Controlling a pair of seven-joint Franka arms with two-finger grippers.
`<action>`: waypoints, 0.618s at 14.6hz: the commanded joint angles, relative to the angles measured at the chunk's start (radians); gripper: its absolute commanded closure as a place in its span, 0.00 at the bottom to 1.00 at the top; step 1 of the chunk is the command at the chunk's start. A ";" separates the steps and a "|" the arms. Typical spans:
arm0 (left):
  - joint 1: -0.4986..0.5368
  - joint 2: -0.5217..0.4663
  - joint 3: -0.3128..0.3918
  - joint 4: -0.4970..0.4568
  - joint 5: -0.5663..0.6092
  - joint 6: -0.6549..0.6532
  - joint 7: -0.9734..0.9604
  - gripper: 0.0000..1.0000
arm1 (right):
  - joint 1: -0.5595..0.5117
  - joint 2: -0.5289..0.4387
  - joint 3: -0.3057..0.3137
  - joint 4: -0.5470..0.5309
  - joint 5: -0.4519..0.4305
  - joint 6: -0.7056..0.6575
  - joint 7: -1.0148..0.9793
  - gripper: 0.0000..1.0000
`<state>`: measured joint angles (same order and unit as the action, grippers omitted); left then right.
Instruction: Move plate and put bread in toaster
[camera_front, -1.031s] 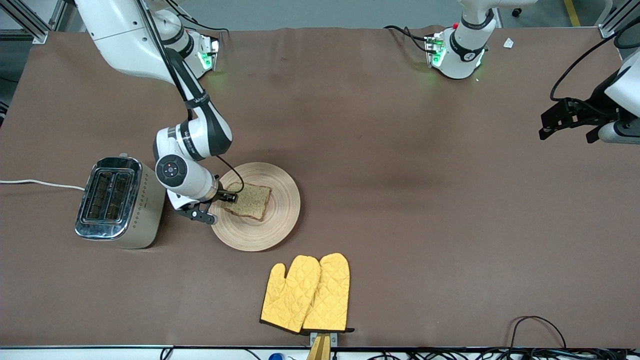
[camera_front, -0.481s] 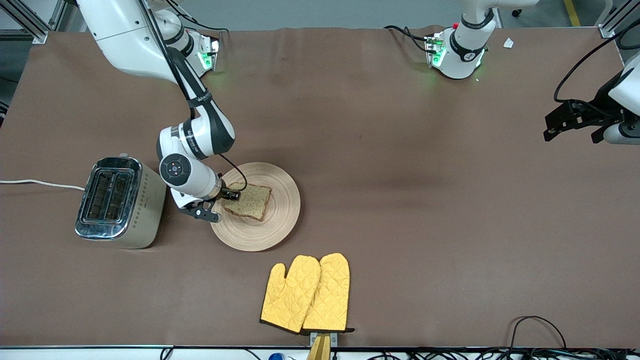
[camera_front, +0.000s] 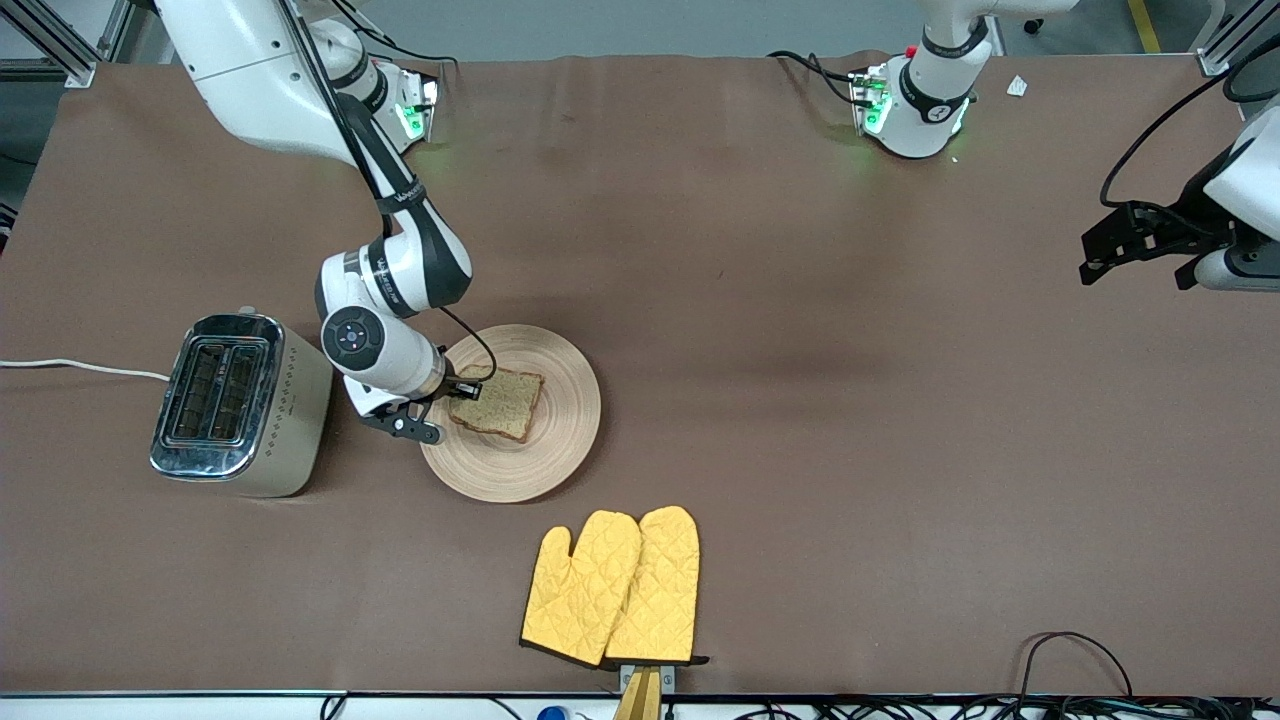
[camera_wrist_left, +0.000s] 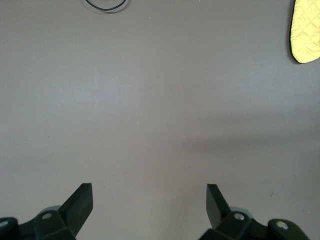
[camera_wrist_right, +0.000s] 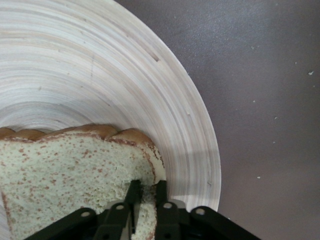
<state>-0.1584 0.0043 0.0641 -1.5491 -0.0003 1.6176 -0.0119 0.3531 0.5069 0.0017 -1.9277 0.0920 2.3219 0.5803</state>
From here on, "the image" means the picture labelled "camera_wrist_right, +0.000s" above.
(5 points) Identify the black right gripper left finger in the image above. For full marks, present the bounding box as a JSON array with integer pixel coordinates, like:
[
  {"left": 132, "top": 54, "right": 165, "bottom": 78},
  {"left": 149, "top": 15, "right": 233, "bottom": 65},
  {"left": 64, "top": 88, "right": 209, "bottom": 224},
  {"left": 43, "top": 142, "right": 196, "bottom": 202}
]
[{"left": 23, "top": 179, "right": 141, "bottom": 240}]

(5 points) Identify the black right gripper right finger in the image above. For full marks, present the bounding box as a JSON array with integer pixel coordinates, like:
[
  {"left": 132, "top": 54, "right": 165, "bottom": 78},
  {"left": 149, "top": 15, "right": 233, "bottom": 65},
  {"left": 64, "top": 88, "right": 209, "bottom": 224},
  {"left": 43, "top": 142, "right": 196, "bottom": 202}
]
[{"left": 154, "top": 179, "right": 262, "bottom": 240}]

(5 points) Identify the slice of white bread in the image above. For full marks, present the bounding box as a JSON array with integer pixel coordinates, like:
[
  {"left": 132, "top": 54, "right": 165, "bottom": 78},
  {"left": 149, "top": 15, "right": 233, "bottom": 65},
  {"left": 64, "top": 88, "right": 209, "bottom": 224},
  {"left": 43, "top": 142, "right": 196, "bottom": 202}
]
[{"left": 0, "top": 124, "right": 166, "bottom": 240}]

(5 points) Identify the round light wooden plate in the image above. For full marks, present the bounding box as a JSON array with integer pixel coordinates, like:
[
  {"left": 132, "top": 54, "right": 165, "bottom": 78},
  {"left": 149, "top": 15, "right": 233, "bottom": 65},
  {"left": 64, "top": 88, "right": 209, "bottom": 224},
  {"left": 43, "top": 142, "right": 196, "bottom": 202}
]
[{"left": 0, "top": 0, "right": 223, "bottom": 240}]

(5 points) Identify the brown table cover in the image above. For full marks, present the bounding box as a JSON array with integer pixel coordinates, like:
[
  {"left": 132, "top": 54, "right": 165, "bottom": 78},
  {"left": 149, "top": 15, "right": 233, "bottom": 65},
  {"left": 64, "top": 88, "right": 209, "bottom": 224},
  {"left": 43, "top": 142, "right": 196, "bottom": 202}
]
[{"left": 113, "top": 0, "right": 320, "bottom": 240}]

